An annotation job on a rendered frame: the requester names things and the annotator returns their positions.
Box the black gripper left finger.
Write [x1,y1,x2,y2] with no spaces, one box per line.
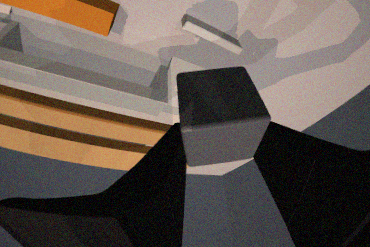
[0,123,188,247]

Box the dark grey cube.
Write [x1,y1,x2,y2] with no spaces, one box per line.
[177,67,272,167]

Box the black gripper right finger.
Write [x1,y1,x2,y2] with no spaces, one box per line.
[253,121,370,247]

